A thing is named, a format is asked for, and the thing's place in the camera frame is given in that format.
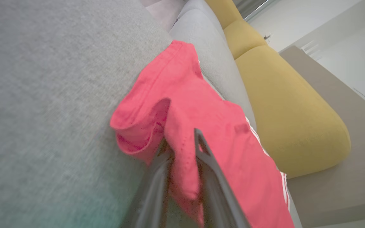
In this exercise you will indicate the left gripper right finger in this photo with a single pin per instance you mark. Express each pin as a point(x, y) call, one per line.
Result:
point(217, 190)

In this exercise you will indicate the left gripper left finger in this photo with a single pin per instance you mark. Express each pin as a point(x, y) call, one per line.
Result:
point(150, 193)

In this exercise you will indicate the red shorts white waistband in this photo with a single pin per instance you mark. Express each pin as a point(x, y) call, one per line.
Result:
point(201, 104)

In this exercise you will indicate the large yellow sofa cushion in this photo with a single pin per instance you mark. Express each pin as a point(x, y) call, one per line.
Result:
point(290, 110)

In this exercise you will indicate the large grey sofa seat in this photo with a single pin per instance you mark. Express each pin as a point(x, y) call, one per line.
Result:
point(49, 104)

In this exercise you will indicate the grey curtain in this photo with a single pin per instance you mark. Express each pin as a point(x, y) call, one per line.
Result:
point(252, 6)

